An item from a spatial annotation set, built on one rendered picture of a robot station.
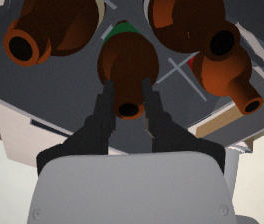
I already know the dark grey crate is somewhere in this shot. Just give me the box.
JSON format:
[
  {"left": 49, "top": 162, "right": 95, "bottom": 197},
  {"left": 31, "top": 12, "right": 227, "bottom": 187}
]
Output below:
[{"left": 0, "top": 0, "right": 264, "bottom": 154}]

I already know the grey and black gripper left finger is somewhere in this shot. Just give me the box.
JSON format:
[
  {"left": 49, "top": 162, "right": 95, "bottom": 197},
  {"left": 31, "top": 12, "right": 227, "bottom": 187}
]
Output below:
[{"left": 36, "top": 80, "right": 116, "bottom": 177}]

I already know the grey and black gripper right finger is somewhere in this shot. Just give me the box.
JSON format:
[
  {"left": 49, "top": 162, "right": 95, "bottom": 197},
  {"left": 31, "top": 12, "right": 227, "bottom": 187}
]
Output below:
[{"left": 142, "top": 78, "right": 226, "bottom": 174}]

